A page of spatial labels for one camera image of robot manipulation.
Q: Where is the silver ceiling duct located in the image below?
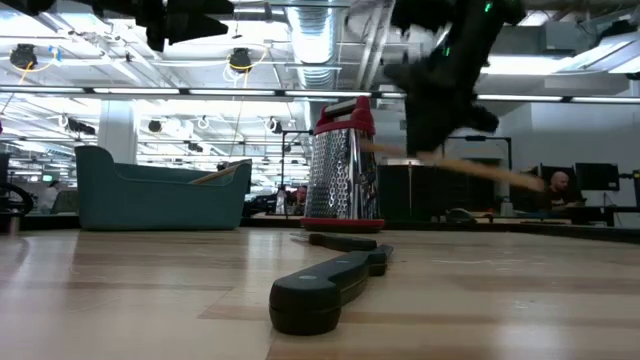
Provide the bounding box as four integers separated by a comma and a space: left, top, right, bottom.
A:
284, 0, 342, 91

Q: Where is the black office monitor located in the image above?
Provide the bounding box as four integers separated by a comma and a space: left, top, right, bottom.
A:
574, 162, 621, 193

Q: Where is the forked wooden spatula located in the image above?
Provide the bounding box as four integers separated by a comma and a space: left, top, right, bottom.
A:
358, 141, 547, 193

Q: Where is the long black-handled knife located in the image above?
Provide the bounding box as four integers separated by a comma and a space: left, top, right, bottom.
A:
268, 243, 395, 337

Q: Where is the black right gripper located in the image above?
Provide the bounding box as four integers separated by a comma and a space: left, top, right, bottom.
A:
383, 54, 501, 157

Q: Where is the steel box grater red handle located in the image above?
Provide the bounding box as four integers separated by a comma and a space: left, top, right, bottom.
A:
300, 95, 386, 234

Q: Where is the white column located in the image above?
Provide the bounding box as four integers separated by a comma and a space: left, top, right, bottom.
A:
97, 99, 139, 166

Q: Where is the black divider panel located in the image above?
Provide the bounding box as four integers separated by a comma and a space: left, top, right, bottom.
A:
377, 163, 501, 222

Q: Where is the light wooden spoon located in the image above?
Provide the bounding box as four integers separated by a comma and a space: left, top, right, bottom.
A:
188, 158, 253, 185

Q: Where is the long LED light bar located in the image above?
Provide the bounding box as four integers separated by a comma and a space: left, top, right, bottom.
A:
0, 85, 640, 104

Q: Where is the black ceiling device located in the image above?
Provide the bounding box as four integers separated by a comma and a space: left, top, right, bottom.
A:
227, 47, 254, 75
9, 43, 39, 71

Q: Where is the teal plastic bin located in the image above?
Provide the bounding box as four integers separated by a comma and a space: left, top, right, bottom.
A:
74, 144, 253, 231

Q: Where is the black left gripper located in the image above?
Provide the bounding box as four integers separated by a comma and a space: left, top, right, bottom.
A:
133, 0, 235, 54

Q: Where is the slim black-handled knife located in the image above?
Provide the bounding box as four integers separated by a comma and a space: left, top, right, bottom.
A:
292, 231, 380, 253

